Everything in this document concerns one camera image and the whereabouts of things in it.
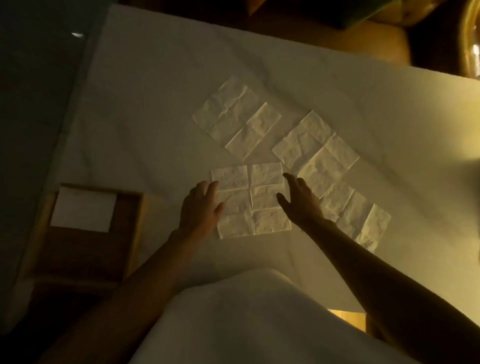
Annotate person's right hand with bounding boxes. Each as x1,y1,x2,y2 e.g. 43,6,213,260
276,173,327,229

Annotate person's left hand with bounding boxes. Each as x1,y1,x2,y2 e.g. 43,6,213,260
178,181,226,241

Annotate person's right forearm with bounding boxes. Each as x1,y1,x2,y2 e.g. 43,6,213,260
302,219,480,364

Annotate person's left forearm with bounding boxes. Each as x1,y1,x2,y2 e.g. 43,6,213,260
37,229,199,364

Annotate unfolded white paper napkin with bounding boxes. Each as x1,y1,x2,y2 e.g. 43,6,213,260
271,110,361,199
319,183,392,253
211,162,292,240
192,76,283,162

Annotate person's white garment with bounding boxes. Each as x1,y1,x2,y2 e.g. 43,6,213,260
129,268,418,364

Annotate white tablecloth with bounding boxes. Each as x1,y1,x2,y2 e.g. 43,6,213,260
7,4,480,328

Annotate wooden tray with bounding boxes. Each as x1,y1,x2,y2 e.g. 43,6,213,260
22,183,149,290

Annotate light wooden block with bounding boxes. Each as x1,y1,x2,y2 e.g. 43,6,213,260
327,309,367,333

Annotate folded white napkin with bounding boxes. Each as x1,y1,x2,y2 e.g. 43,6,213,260
50,186,118,233

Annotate yellow cushion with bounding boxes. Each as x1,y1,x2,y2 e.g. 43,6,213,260
244,0,413,67

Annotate glass vessel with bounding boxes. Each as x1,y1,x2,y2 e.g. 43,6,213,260
457,0,480,80

